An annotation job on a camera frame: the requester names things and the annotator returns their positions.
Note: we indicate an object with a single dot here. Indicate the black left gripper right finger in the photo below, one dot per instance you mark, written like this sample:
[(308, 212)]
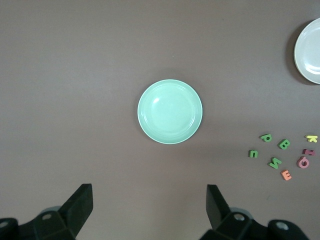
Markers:
[(225, 220)]

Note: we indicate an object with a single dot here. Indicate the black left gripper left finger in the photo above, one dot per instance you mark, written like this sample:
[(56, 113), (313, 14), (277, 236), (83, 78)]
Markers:
[(72, 212)]

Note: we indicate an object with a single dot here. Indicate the green foam letter U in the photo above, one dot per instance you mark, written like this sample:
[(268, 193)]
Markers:
[(250, 153)]

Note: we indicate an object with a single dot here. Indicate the green foam letter M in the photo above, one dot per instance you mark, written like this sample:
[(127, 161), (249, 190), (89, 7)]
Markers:
[(275, 163)]

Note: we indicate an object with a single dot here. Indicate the green foam letter P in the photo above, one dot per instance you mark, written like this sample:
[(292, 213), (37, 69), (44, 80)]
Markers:
[(263, 137)]

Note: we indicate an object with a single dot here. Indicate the green foam letter B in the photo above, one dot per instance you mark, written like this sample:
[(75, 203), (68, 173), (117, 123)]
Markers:
[(281, 145)]

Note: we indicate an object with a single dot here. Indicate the orange foam letter E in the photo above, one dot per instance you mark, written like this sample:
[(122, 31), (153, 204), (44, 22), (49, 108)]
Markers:
[(283, 174)]

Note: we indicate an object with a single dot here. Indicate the pink foam letter Q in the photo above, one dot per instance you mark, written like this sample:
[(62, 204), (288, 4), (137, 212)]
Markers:
[(299, 163)]

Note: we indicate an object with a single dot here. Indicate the dark red foam letter I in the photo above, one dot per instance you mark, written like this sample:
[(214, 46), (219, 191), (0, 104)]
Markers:
[(308, 151)]

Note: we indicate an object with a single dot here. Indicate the yellow foam letter K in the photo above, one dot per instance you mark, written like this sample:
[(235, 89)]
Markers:
[(311, 138)]

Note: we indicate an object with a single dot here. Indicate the mint green plate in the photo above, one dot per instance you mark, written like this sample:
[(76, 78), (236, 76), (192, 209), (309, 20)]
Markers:
[(170, 112)]

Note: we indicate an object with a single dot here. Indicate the brown table cover mat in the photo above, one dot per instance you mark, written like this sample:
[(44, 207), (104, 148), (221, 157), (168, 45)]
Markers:
[(75, 75)]

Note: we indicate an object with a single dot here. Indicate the beige plate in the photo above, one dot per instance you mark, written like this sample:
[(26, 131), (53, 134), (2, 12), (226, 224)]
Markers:
[(310, 52)]

